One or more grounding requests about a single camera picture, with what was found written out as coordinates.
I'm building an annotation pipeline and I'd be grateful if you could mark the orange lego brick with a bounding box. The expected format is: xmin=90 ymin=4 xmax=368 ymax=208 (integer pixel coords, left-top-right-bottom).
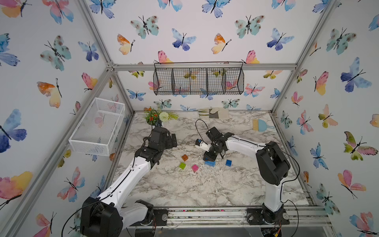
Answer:
xmin=181 ymin=155 xmax=189 ymax=162

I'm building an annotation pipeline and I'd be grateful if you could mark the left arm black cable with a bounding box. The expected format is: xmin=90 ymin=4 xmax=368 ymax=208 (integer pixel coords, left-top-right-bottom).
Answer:
xmin=60 ymin=195 xmax=98 ymax=237

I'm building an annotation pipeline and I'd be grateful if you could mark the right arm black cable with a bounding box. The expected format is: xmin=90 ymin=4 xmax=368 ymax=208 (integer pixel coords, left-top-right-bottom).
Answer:
xmin=278 ymin=159 xmax=301 ymax=237

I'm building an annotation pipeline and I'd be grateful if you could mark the black wire wall basket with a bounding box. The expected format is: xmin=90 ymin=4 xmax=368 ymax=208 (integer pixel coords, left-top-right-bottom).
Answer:
xmin=153 ymin=62 xmax=245 ymax=95

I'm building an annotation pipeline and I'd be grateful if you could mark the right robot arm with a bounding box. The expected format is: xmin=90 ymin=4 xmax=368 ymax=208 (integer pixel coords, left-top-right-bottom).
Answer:
xmin=195 ymin=127 xmax=291 ymax=225

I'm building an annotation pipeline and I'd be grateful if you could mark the blue hand brush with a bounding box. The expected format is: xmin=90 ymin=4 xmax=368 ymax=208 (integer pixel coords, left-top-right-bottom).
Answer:
xmin=252 ymin=119 xmax=275 ymax=132

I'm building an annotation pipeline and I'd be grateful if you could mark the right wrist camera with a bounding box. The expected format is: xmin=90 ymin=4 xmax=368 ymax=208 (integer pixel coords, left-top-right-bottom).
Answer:
xmin=195 ymin=139 xmax=211 ymax=152

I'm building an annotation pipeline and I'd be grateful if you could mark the beige folded cloth stack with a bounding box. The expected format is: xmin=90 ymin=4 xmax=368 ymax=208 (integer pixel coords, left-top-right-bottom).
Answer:
xmin=197 ymin=107 xmax=230 ymax=119

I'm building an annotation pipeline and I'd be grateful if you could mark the potted flower plant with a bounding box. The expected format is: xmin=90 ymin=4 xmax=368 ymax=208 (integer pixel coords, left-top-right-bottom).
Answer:
xmin=144 ymin=107 xmax=179 ymax=126

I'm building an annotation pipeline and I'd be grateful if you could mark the long light blue lego brick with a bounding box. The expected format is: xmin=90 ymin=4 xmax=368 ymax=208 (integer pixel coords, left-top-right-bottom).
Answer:
xmin=204 ymin=161 xmax=216 ymax=167

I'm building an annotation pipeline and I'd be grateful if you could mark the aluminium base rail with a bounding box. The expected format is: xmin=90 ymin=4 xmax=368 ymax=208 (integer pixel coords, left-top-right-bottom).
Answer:
xmin=154 ymin=205 xmax=332 ymax=228

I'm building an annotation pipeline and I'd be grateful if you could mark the white mesh wall basket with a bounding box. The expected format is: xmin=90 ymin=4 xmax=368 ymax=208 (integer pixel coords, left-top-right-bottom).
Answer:
xmin=69 ymin=97 xmax=125 ymax=156

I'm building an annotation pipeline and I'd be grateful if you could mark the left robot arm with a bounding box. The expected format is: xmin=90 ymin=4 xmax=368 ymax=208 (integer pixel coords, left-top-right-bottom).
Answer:
xmin=80 ymin=127 xmax=178 ymax=237

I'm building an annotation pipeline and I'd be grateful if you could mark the green lego brick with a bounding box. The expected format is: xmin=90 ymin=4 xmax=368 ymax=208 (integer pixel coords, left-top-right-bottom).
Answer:
xmin=179 ymin=163 xmax=186 ymax=170

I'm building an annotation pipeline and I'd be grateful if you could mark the pink lego brick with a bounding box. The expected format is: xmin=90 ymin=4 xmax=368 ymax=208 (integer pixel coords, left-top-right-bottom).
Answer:
xmin=191 ymin=165 xmax=199 ymax=173

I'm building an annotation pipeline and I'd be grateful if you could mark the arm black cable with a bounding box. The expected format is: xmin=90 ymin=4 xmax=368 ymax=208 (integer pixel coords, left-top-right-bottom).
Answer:
xmin=278 ymin=159 xmax=301 ymax=237
xmin=60 ymin=195 xmax=98 ymax=237

